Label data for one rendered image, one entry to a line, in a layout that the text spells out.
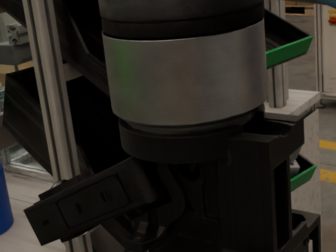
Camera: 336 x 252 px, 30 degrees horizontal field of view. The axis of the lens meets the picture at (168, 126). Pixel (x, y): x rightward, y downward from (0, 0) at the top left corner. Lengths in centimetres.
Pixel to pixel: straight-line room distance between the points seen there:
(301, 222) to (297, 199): 193
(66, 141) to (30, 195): 109
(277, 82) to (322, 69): 274
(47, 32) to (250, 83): 33
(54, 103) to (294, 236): 33
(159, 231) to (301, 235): 7
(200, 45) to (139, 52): 3
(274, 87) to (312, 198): 47
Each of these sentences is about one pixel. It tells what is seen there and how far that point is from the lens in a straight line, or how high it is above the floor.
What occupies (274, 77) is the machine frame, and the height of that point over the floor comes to 96.
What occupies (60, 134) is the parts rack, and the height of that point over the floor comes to 133.
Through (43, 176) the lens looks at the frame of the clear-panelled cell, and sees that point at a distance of 173.
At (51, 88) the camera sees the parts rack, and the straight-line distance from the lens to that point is 58.
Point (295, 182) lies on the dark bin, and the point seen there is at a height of 120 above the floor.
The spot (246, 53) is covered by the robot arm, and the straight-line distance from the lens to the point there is 27.
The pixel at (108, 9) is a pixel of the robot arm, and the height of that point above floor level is 148.
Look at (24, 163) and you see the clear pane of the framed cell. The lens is 180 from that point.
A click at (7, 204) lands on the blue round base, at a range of 152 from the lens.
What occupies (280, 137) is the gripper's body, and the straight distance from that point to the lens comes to 28.
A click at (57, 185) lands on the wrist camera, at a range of 39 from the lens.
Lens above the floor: 152
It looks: 19 degrees down
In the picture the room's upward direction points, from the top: 6 degrees counter-clockwise
